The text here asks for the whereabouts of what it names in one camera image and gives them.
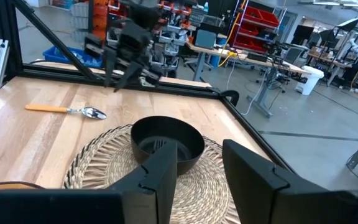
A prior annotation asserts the black arched frame handle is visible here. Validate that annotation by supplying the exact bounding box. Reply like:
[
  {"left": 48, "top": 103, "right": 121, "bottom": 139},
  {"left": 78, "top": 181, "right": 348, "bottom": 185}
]
[{"left": 219, "top": 89, "right": 241, "bottom": 107}]

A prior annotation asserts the yellow cable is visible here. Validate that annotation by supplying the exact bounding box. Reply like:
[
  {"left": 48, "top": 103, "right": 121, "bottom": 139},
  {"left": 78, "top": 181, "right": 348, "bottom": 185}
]
[{"left": 218, "top": 0, "right": 248, "bottom": 68}]

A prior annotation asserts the black aluminium table frame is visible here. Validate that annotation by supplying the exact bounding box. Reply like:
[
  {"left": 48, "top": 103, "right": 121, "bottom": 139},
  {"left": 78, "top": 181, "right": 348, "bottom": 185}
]
[{"left": 0, "top": 0, "right": 295, "bottom": 175}]

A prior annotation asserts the grey small-parts bin rack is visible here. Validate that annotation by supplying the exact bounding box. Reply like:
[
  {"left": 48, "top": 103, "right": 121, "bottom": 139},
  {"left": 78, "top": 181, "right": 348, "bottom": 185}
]
[{"left": 158, "top": 23, "right": 189, "bottom": 71}]

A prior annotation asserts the wooden top desk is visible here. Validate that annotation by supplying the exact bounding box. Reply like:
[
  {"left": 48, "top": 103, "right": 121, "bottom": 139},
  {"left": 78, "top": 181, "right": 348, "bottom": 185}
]
[{"left": 185, "top": 40, "right": 310, "bottom": 119}]

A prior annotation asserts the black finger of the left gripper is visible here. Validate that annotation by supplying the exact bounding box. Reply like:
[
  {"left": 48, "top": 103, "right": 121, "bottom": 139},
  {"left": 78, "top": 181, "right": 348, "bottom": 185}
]
[
  {"left": 103, "top": 47, "right": 117, "bottom": 88},
  {"left": 113, "top": 61, "right": 144, "bottom": 93}
]

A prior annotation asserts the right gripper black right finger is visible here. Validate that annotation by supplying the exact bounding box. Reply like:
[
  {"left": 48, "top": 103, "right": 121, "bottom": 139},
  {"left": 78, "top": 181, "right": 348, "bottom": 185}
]
[{"left": 221, "top": 139, "right": 354, "bottom": 224}]

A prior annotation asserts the blue plastic bin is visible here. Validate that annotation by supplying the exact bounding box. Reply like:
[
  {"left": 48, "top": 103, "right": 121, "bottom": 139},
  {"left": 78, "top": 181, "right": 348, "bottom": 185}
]
[{"left": 42, "top": 45, "right": 104, "bottom": 69}]

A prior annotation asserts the round woven straw placemat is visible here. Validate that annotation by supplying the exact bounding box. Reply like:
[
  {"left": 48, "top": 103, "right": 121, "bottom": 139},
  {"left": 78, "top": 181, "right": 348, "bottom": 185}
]
[{"left": 62, "top": 123, "right": 272, "bottom": 224}]

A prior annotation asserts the orange-handled metal spoon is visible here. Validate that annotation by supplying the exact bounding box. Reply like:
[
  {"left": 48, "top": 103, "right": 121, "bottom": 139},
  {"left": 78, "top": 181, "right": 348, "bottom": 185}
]
[{"left": 24, "top": 103, "right": 108, "bottom": 121}]

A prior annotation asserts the black bowl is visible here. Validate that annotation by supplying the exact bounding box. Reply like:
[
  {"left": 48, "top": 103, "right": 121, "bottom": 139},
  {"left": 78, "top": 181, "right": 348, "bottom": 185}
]
[{"left": 130, "top": 115, "right": 206, "bottom": 177}]

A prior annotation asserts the red bin shelf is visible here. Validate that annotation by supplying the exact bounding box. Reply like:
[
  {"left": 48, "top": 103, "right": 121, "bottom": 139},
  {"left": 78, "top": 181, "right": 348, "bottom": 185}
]
[{"left": 228, "top": 0, "right": 281, "bottom": 54}]

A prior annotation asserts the white trash bin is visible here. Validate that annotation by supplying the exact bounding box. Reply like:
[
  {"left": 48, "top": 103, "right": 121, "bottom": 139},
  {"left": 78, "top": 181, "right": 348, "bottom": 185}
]
[{"left": 295, "top": 65, "right": 325, "bottom": 96}]

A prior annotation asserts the orange storage shelf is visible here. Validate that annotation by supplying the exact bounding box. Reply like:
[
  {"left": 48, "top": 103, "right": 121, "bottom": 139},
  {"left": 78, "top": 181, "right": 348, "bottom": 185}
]
[{"left": 90, "top": 0, "right": 110, "bottom": 40}]

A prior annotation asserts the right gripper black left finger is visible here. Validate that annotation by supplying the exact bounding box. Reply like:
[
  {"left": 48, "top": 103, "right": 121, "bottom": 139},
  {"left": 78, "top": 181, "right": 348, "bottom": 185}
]
[{"left": 107, "top": 140, "right": 178, "bottom": 224}]

